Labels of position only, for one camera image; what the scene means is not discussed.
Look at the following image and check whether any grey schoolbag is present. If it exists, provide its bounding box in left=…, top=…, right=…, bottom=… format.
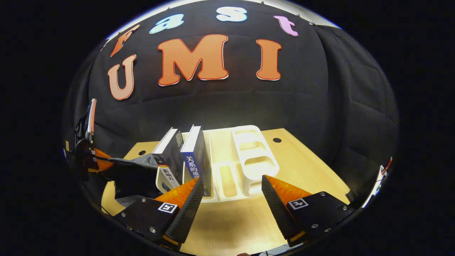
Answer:
left=103, top=154, right=164, bottom=208

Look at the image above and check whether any blue cover book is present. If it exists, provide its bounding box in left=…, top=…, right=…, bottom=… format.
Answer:
left=180, top=125, right=213, bottom=197

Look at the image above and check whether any grey cover book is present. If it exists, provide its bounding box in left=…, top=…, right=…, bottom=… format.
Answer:
left=152, top=127, right=184, bottom=191

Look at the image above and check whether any white side equipment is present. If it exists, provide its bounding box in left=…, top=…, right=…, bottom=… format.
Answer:
left=362, top=156, right=394, bottom=209

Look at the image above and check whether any white bookshelf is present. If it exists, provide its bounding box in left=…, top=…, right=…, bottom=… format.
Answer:
left=155, top=125, right=280, bottom=203

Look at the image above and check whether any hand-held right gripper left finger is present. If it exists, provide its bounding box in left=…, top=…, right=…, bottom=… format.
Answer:
left=112, top=177, right=205, bottom=251

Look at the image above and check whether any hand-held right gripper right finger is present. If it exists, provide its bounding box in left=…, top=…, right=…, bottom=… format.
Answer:
left=261, top=174, right=358, bottom=247

